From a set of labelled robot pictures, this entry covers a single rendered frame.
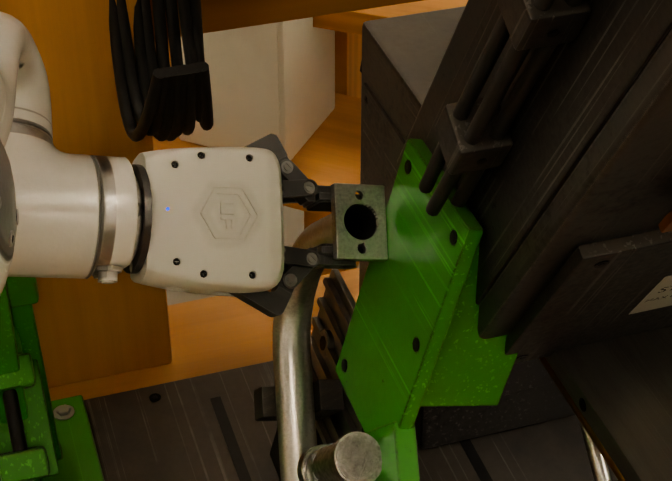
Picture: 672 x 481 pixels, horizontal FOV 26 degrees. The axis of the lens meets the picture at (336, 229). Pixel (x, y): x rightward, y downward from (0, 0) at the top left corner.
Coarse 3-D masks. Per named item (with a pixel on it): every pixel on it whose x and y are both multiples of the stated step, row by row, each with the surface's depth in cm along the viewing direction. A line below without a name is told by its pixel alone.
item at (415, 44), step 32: (384, 32) 121; (416, 32) 121; (448, 32) 121; (384, 64) 119; (416, 64) 117; (384, 96) 120; (416, 96) 113; (384, 128) 121; (384, 160) 123; (512, 384) 128; (544, 384) 129; (448, 416) 128; (480, 416) 129; (512, 416) 130; (544, 416) 132
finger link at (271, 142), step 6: (264, 138) 104; (270, 138) 104; (276, 138) 105; (252, 144) 104; (258, 144) 104; (264, 144) 104; (270, 144) 104; (276, 144) 104; (270, 150) 104; (276, 150) 104; (282, 150) 105; (276, 156) 104; (282, 156) 104
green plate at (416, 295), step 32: (416, 160) 101; (416, 192) 100; (416, 224) 100; (448, 224) 96; (416, 256) 100; (448, 256) 96; (384, 288) 105; (416, 288) 100; (448, 288) 96; (352, 320) 110; (384, 320) 104; (416, 320) 100; (448, 320) 97; (352, 352) 109; (384, 352) 104; (416, 352) 99; (448, 352) 101; (480, 352) 102; (352, 384) 109; (384, 384) 104; (416, 384) 100; (448, 384) 102; (480, 384) 103; (384, 416) 104; (416, 416) 102
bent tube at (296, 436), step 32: (352, 192) 104; (384, 192) 105; (320, 224) 107; (352, 224) 108; (384, 224) 104; (352, 256) 103; (384, 256) 104; (288, 320) 114; (288, 352) 114; (288, 384) 113; (288, 416) 113; (288, 448) 112; (288, 480) 112
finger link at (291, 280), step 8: (312, 248) 104; (320, 248) 103; (328, 248) 103; (360, 248) 104; (320, 256) 104; (328, 256) 104; (320, 264) 104; (328, 264) 104; (336, 264) 104; (344, 264) 105; (352, 264) 105; (288, 272) 103; (296, 272) 103; (304, 272) 103; (288, 280) 102; (296, 280) 103; (288, 288) 103
